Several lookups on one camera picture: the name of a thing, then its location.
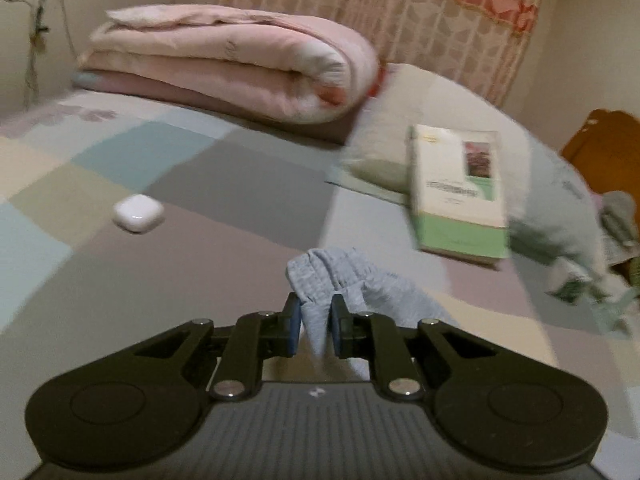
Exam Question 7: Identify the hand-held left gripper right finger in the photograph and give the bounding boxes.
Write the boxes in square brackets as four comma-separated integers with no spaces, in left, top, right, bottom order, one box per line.
[330,294,505,402]

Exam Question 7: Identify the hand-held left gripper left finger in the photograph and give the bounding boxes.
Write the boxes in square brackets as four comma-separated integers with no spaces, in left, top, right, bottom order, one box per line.
[132,294,304,402]

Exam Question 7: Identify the grey sweatpants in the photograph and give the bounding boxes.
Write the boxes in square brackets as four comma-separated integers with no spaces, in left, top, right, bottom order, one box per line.
[285,247,453,386]

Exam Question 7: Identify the patchwork flower bed sheet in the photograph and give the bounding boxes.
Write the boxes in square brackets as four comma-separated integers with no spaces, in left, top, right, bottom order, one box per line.
[0,87,640,411]

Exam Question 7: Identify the green white book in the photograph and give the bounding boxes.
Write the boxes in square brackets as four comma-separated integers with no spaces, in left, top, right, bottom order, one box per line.
[407,125,512,267]

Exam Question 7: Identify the white earbud case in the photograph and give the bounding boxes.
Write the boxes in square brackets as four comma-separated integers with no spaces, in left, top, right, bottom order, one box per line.
[112,194,165,233]

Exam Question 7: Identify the small white green packet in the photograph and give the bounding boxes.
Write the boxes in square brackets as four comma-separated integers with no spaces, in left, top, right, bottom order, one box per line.
[547,259,598,306]

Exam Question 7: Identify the patchwork pillow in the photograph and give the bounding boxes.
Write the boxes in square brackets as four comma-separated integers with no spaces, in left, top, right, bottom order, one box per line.
[340,63,608,281]

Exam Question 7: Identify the folded pink quilt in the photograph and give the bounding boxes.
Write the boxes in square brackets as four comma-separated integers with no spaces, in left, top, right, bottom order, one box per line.
[75,4,381,143]

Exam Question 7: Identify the grey-green crumpled cloth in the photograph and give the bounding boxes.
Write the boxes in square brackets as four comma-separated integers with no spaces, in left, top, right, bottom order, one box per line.
[597,191,640,256]

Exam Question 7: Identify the red beige patterned curtain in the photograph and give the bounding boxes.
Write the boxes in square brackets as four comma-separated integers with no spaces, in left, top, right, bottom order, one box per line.
[215,0,546,108]

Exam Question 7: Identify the wooden headboard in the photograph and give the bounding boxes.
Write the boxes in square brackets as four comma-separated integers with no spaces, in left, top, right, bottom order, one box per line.
[560,109,640,201]

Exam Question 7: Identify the black wall cables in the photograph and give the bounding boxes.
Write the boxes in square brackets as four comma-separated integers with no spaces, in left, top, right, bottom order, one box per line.
[22,0,76,108]

